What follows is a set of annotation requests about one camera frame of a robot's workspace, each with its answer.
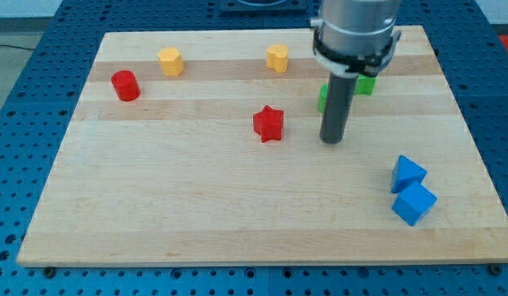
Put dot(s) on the red star block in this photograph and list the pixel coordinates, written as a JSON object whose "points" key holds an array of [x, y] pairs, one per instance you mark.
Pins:
{"points": [[268, 124]]}

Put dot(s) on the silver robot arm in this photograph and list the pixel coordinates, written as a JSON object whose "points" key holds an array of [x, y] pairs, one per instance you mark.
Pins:
{"points": [[353, 37]]}

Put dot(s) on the green star block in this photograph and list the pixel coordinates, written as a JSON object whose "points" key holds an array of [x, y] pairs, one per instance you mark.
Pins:
{"points": [[365, 86]]}

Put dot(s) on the wooden board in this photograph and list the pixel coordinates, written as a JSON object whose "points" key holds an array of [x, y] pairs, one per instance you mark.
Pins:
{"points": [[178, 177]]}

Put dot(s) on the yellow heart block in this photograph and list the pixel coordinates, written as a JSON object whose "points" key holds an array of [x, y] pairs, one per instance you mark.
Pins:
{"points": [[277, 57]]}

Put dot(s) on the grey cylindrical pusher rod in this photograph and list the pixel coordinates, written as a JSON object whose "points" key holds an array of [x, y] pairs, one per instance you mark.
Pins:
{"points": [[336, 112]]}

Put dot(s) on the yellow hexagon block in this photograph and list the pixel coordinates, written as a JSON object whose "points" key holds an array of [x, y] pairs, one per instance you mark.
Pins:
{"points": [[170, 60]]}

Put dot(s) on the red cylinder block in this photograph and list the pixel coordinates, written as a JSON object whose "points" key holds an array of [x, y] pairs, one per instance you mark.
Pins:
{"points": [[125, 85]]}

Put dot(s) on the blue triangle block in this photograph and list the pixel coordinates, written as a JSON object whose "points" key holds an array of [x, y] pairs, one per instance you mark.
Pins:
{"points": [[406, 172]]}

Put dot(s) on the blue cube block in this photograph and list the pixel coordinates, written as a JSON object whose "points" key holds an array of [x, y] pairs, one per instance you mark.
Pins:
{"points": [[413, 203]]}

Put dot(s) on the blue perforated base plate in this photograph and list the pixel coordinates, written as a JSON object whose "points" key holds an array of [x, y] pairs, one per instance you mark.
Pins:
{"points": [[36, 113]]}

